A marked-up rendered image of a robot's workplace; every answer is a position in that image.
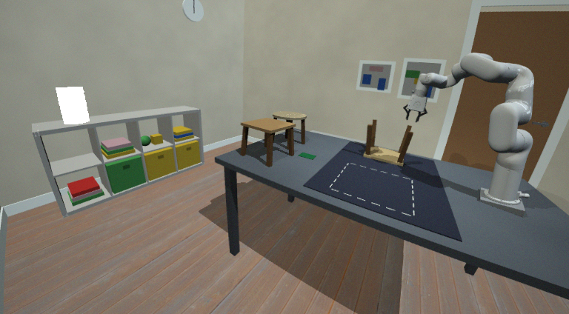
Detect green square block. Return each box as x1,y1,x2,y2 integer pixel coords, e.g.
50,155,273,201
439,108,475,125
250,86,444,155
299,153,316,160

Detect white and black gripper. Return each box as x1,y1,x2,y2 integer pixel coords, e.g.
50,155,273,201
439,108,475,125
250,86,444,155
403,94,427,122

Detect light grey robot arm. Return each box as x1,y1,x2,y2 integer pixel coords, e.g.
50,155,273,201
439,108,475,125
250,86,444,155
412,53,534,205

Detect dark navy floor mat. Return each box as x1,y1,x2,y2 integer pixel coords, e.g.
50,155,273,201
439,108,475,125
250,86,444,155
303,142,462,241

